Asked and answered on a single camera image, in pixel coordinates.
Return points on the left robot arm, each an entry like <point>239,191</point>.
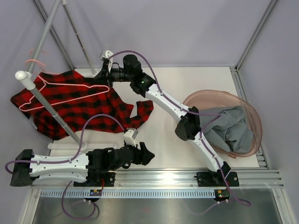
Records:
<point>86,169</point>

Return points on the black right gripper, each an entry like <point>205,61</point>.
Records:
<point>104,75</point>

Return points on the grey shirt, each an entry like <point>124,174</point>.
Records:
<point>227,129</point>

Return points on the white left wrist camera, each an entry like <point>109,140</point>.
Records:
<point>130,136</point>

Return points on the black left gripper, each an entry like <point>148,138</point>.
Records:
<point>146,155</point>

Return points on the white slotted cable duct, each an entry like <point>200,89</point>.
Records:
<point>129,193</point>

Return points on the aluminium mounting rail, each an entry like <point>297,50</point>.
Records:
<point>185,179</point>

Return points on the pink wire hanger front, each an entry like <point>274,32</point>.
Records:
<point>61,89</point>

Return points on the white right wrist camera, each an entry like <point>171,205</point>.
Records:
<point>107,61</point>

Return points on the red black plaid shirt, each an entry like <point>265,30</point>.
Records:
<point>116,115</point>

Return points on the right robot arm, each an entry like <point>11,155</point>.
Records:
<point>188,119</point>

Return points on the pink transparent plastic basket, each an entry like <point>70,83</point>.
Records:
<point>205,99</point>

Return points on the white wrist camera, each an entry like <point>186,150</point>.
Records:
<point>107,61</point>
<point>130,136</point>

